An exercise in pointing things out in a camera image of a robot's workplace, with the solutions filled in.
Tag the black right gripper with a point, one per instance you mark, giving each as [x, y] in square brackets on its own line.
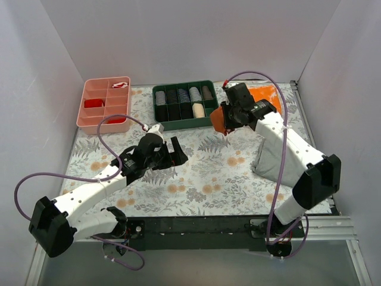
[228, 120]

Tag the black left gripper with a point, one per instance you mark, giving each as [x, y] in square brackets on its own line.
[168, 157]

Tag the orange and cream underwear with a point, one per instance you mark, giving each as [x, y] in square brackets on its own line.
[217, 120]

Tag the green divided organiser box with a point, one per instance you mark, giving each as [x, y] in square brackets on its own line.
[209, 106]

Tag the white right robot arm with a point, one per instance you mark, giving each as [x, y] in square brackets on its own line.
[283, 155]

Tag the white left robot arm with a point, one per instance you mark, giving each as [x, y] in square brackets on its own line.
[59, 222]

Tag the red rolled underwear front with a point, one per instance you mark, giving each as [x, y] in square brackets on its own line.
[116, 121]

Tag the red white rolled underwear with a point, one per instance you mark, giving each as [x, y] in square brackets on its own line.
[120, 85]

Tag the orange white patterned cloth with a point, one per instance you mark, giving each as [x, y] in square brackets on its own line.
[268, 93]

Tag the dark grey rolled sock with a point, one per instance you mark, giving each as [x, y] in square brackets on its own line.
[206, 93]

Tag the cream rolled sock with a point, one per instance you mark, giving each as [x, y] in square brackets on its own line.
[198, 110]

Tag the white grey striped sock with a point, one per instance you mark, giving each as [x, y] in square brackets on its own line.
[195, 95]

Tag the black rolled sock front left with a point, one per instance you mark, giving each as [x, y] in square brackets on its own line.
[161, 113]

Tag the black rolled sock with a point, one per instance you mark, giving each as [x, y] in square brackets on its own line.
[174, 113]
[171, 96]
[161, 113]
[186, 111]

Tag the black rolled sock front middle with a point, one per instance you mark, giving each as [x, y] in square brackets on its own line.
[174, 113]

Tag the black rolled sock front right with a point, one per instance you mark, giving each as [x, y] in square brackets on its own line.
[186, 111]

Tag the blue striped rolled sock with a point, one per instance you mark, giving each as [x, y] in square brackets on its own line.
[183, 96]

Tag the grey folded cloth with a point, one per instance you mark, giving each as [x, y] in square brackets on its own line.
[267, 164]

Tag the grey striped rolled sock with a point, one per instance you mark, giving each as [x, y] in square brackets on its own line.
[160, 98]

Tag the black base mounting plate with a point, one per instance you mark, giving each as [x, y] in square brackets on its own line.
[242, 232]

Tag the pink divided organiser box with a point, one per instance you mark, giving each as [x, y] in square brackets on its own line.
[105, 102]

